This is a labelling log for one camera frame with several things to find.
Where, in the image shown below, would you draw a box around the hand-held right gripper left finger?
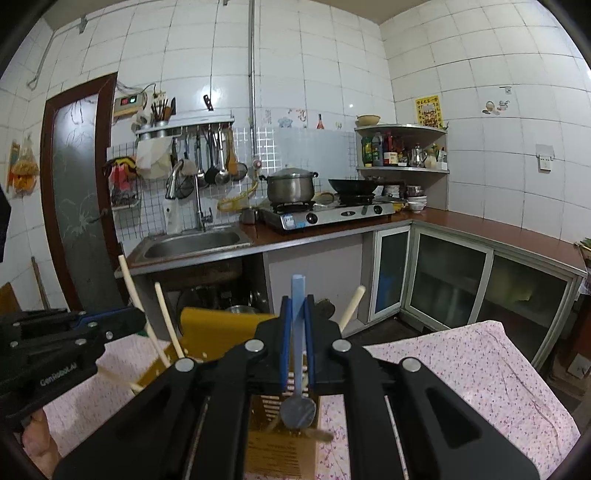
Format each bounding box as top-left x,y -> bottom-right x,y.
53,295 -> 294,480

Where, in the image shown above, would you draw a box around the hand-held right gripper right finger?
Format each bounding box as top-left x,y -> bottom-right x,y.
305,294 -> 541,480

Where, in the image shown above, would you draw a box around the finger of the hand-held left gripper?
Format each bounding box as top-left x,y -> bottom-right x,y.
75,305 -> 148,341
28,325 -> 115,366

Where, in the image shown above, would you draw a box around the light blue plastic spoon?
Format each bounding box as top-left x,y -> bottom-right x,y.
281,274 -> 318,430

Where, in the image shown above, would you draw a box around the yellow perforated utensil holder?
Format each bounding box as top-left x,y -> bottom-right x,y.
179,307 -> 321,480

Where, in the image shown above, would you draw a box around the person's left hand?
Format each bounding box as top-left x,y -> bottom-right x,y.
21,408 -> 63,469

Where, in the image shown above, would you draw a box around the wooden board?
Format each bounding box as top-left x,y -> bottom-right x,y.
0,281 -> 21,315

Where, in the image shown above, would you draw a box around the stainless steel sink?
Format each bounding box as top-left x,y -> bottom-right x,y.
127,226 -> 254,273

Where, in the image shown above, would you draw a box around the gas stove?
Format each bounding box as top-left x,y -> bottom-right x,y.
257,196 -> 397,234

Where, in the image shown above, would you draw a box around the frosted glass door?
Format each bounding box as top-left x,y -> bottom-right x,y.
41,73 -> 122,310

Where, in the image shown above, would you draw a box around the red yellow bag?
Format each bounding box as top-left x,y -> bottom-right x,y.
107,157 -> 139,204

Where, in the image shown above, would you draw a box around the metal faucet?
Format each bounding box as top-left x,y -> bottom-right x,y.
165,161 -> 214,232

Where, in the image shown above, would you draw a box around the steel cooking pot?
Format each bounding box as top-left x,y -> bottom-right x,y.
259,167 -> 319,205

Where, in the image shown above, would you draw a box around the kitchen counter cabinet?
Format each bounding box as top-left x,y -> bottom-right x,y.
127,208 -> 589,370

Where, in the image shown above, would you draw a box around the black wok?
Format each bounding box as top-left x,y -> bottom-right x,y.
328,178 -> 384,197

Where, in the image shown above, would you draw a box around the white hanging bag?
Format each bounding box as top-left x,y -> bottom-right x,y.
136,138 -> 172,180

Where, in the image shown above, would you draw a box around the black ladle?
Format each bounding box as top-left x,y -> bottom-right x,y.
204,129 -> 219,186

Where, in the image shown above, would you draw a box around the stacked bowls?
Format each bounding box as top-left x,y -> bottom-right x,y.
406,185 -> 428,213

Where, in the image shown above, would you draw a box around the orange plastic bag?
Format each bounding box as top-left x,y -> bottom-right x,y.
8,134 -> 38,197

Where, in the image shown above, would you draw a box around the metal ladle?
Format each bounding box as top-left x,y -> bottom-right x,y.
216,129 -> 230,184

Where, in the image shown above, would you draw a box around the metal utensil cup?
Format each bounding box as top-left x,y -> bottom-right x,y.
151,99 -> 177,132

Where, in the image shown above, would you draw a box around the metal utensil rack shelf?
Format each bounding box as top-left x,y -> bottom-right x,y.
135,115 -> 235,139

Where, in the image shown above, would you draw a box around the wooden stick handle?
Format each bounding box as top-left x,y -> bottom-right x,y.
31,256 -> 51,310

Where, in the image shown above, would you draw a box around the wire wall basket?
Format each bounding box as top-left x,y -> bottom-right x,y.
111,193 -> 141,213

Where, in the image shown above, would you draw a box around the yellow hose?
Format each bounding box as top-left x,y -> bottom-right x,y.
217,178 -> 259,213

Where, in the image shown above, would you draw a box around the wall thermostat box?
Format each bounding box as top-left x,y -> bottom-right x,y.
113,95 -> 147,118

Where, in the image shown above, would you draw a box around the corner wall shelf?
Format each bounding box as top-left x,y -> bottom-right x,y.
355,124 -> 451,174

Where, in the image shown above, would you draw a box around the yellow wall poster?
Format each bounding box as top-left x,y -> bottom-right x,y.
414,95 -> 444,129

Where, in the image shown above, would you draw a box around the grey wall pipe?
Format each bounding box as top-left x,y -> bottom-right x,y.
247,0 -> 257,162

